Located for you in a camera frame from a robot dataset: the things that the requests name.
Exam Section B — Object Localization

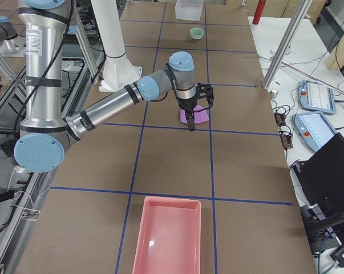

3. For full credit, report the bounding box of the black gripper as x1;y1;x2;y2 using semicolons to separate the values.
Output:
178;97;197;132

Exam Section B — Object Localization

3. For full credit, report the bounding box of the light green bowl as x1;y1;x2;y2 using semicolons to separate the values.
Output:
189;27;205;41

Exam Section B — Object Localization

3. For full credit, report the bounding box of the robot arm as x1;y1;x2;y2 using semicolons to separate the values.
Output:
0;15;23;52
14;1;197;172

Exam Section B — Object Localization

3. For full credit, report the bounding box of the translucent white plastic box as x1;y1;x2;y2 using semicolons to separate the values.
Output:
175;0;204;21

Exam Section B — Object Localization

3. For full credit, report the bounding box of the purple cloth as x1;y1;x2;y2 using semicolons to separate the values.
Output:
180;105;209;124

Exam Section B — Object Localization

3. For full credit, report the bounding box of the near teach pendant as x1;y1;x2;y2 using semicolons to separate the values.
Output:
292;111;337;152

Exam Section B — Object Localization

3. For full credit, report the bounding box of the teach pendant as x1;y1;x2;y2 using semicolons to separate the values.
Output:
298;80;336;115
292;111;337;152

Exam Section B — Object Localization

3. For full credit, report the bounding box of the far teach pendant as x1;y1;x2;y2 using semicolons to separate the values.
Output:
298;80;336;115

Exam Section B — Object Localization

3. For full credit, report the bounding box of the pink plastic tray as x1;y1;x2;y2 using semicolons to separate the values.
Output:
132;196;201;273

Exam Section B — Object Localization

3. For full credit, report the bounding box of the black laptop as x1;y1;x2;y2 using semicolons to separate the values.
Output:
292;132;344;215

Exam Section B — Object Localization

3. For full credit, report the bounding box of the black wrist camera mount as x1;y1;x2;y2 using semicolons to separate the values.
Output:
196;83;215;110

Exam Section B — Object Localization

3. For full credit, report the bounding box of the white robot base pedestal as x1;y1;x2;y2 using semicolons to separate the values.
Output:
91;0;142;92

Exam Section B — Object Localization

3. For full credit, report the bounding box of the aluminium frame post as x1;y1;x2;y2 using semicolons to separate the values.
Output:
262;0;312;90

